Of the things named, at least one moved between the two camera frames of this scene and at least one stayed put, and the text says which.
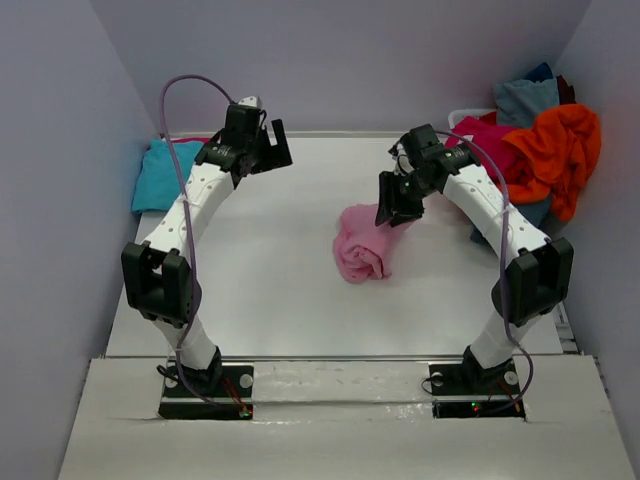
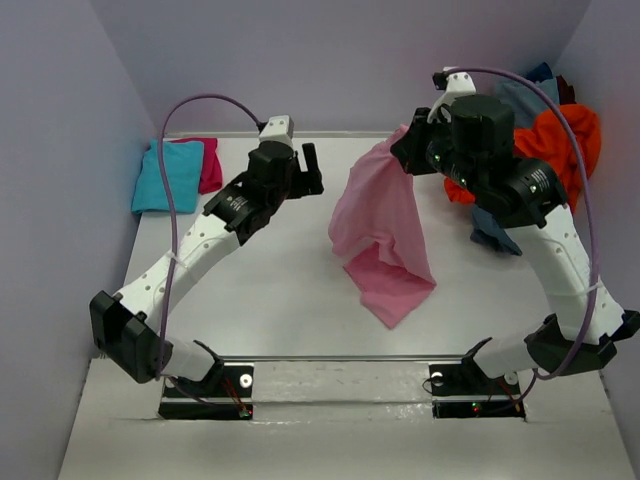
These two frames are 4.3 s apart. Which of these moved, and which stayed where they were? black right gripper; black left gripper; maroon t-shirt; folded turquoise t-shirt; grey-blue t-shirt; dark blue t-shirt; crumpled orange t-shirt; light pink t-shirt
Moved: black right gripper; light pink t-shirt; black left gripper
Stayed: grey-blue t-shirt; crumpled orange t-shirt; dark blue t-shirt; folded turquoise t-shirt; maroon t-shirt
